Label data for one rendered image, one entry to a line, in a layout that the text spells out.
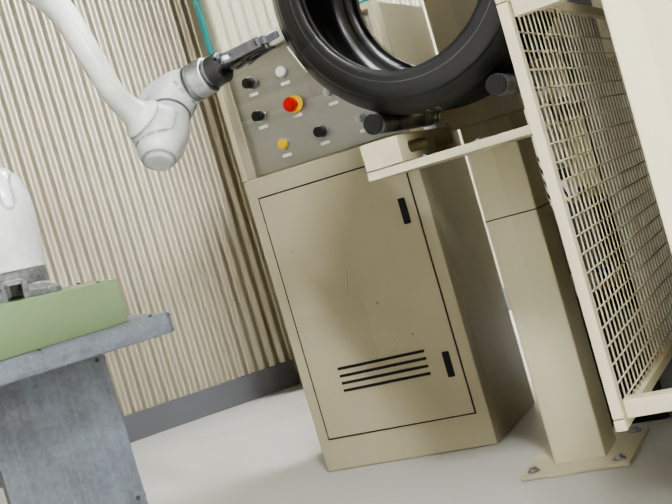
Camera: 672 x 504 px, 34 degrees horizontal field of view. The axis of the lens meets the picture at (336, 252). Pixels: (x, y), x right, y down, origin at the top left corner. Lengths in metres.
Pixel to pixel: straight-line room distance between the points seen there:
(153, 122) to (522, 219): 0.89
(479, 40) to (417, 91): 0.16
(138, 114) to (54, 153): 2.58
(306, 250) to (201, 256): 1.99
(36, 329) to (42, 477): 0.29
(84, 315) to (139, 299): 2.86
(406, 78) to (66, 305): 0.82
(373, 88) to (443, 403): 1.14
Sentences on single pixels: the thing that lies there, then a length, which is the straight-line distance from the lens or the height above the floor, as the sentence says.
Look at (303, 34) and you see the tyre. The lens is 2.37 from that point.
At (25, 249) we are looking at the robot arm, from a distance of 2.30.
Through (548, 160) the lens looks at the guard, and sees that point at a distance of 1.71.
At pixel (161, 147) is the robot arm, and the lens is 2.48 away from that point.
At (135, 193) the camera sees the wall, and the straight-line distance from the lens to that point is 5.11.
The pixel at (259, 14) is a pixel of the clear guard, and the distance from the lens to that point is 3.26.
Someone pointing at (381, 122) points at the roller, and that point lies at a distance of 2.33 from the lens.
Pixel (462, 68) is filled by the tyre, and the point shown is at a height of 0.95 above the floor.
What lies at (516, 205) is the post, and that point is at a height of 0.64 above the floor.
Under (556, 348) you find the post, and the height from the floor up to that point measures 0.29.
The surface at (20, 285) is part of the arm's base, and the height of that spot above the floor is 0.78.
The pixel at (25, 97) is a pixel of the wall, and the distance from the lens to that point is 5.11.
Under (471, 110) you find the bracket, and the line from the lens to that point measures 2.63.
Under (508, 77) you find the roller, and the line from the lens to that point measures 2.27.
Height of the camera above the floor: 0.75
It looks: 2 degrees down
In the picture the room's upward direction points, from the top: 16 degrees counter-clockwise
